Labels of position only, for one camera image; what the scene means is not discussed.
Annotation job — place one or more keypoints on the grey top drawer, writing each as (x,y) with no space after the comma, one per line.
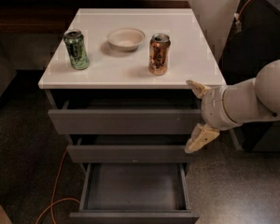
(127,115)

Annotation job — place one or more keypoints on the grey bottom drawer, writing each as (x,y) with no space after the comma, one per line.
(134,194)

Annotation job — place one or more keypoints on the grey drawer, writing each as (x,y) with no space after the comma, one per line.
(127,115)
(134,194)
(130,149)

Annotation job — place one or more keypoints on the white paper bowl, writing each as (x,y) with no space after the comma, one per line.
(126,39)

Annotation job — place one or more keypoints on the white cabinet top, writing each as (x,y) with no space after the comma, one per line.
(189,56)

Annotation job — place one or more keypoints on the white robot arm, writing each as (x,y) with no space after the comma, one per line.
(228,106)

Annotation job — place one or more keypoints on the grey middle drawer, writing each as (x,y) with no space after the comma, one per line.
(130,149)

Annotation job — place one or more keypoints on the green drink can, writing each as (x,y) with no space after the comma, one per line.
(74,41)

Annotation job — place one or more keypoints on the dark side cabinet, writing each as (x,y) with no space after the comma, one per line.
(254,41)

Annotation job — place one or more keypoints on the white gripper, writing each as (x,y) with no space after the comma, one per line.
(213,107)

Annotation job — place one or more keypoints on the orange drink can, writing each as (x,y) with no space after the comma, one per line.
(158,54)

